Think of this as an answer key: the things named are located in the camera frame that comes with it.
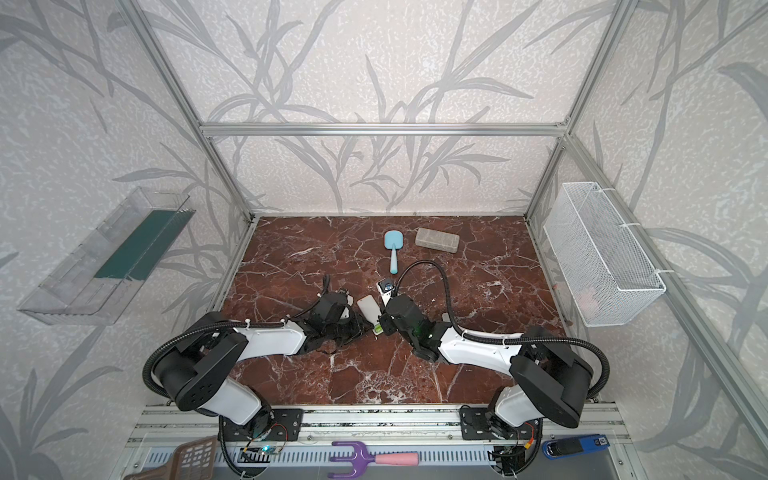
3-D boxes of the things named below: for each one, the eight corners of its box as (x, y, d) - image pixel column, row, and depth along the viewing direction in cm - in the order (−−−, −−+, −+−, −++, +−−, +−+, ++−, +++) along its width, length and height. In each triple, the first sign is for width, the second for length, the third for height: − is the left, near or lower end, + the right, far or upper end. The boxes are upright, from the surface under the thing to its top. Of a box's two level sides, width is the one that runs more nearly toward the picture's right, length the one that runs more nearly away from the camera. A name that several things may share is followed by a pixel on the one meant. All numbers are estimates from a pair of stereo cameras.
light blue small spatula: (382, 274, 105) (382, 270, 104) (384, 234, 118) (384, 230, 116) (403, 274, 105) (403, 270, 104) (403, 234, 118) (403, 230, 116)
